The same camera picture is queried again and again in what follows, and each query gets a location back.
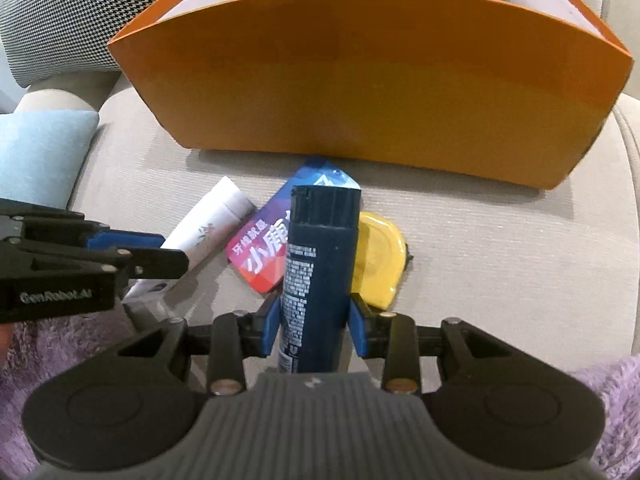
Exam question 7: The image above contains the beige sofa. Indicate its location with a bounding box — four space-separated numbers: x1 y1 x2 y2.
0 0 640 376

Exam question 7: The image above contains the light blue pillow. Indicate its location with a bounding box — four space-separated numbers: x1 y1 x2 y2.
0 110 101 212

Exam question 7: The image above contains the dark blue bottle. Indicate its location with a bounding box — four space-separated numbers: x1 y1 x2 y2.
276 185 362 376

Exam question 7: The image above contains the orange paper bag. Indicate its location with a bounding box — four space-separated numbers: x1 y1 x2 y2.
107 0 634 191

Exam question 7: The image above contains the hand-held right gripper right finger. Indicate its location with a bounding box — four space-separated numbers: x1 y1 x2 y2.
348 294 516 395

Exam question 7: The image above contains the white tube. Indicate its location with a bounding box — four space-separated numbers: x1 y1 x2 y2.
122 176 259 304

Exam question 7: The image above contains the yellow tape measure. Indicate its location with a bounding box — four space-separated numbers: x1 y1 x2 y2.
350 211 415 311

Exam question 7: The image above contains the purple fluffy blanket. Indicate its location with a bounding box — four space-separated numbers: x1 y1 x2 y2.
0 305 640 480

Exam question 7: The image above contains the colourful toothpaste box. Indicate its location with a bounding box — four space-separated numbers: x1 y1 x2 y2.
225 156 361 294

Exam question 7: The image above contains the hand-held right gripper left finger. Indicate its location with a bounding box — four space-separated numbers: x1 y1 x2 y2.
117 292 281 397

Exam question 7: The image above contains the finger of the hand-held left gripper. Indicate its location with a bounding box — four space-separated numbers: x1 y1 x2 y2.
0 199 166 252
20 237 191 282

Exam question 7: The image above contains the houndstooth pillow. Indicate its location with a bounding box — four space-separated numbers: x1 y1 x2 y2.
0 0 179 89

